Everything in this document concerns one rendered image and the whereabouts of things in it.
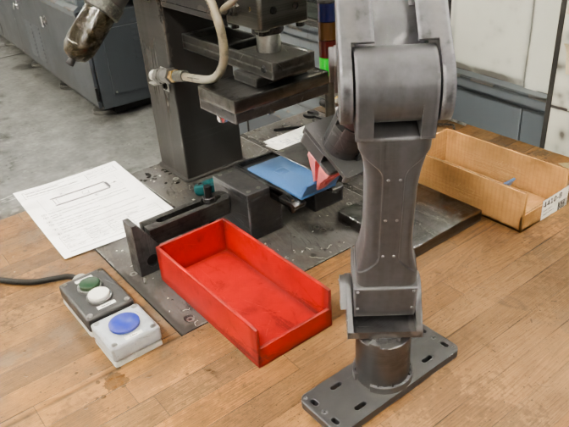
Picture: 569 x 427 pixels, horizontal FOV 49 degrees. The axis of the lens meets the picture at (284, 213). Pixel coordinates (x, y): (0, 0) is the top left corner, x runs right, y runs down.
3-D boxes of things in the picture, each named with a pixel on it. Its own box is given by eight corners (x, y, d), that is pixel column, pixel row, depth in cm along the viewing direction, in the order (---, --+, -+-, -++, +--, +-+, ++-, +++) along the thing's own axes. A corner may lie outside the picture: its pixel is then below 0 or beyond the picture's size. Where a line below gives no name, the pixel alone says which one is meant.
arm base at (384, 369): (294, 352, 68) (338, 388, 63) (419, 276, 78) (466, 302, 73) (298, 404, 72) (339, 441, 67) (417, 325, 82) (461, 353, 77)
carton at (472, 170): (520, 237, 100) (526, 194, 96) (401, 185, 117) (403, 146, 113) (565, 208, 106) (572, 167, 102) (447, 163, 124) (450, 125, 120)
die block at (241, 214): (251, 241, 102) (247, 202, 98) (218, 219, 109) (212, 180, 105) (343, 199, 112) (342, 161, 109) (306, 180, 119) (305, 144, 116)
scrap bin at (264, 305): (259, 368, 77) (255, 331, 74) (161, 280, 95) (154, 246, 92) (332, 325, 83) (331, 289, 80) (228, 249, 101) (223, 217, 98)
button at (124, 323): (118, 346, 80) (115, 335, 79) (105, 331, 83) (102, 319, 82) (146, 332, 82) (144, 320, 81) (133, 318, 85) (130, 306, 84)
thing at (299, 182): (307, 203, 94) (306, 185, 93) (247, 169, 105) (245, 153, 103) (341, 188, 98) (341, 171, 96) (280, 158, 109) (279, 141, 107)
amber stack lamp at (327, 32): (327, 41, 120) (326, 24, 119) (314, 38, 123) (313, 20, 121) (341, 37, 122) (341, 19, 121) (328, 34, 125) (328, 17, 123)
